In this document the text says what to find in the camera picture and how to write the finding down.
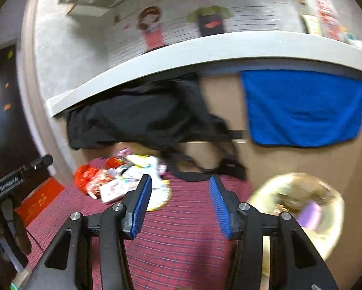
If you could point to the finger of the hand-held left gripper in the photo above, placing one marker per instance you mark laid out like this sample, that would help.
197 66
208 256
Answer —
39 161

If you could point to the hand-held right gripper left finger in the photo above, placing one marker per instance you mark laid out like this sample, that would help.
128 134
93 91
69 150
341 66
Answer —
141 202

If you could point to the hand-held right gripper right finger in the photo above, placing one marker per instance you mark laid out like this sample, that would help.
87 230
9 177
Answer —
220 205

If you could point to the round yellow-rimmed paper disc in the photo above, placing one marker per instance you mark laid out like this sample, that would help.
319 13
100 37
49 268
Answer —
161 198

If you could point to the pink and white packet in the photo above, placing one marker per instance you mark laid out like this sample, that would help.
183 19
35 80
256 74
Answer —
116 191

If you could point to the white printed wrapper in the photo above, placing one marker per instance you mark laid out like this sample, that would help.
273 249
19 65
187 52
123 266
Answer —
138 164

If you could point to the pink plastic wrapper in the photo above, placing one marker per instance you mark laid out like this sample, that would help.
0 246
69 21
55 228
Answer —
123 152

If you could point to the brown paper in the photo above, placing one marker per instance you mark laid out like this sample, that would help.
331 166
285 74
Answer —
304 190

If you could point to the purple packet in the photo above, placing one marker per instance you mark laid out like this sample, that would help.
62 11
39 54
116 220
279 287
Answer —
309 217

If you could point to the yellow plastic bag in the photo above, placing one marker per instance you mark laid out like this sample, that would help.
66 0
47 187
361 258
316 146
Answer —
329 217

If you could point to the red floor mat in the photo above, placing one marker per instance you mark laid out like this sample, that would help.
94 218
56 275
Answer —
39 201

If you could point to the red plaid cloth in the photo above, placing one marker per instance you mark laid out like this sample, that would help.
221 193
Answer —
175 247

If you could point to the black door with stickers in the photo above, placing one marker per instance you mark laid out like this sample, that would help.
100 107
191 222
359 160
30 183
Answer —
5 102

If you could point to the brown counter cabinet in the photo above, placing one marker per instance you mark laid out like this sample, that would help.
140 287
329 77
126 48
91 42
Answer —
289 163

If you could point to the black cloth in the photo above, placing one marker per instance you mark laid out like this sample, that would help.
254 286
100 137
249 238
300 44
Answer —
138 117

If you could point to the blue towel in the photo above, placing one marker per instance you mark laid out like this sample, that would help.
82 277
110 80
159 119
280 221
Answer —
301 108

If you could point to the white kitchen counter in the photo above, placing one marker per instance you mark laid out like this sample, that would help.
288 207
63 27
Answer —
199 51

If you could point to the yellow and white sign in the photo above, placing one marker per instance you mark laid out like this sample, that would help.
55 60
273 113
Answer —
311 24

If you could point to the red hanging packets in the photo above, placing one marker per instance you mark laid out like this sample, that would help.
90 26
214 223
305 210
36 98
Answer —
327 12

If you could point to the cartoon wall poster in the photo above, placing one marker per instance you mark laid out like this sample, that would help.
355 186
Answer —
217 9

